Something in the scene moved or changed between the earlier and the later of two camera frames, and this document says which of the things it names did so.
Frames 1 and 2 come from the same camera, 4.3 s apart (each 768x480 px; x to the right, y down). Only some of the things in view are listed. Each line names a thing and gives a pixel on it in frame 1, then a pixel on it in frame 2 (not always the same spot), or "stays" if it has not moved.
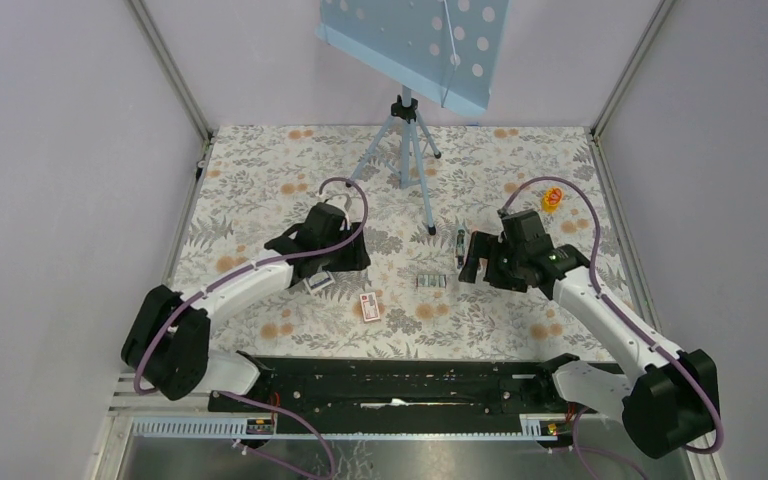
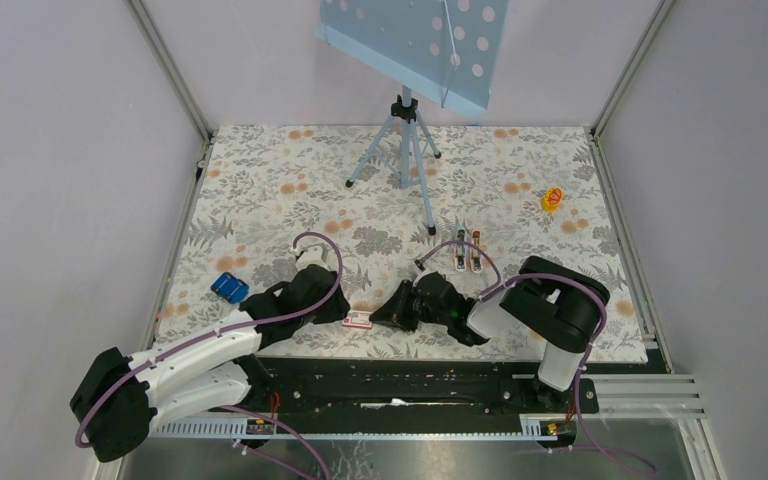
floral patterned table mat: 418,193 stays
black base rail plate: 401,386 stays
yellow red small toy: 551,200 stays
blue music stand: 445,50 stays
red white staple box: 369,306 -> 359,319
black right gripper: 486,246 -> 394,310
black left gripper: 356,257 -> 338,312
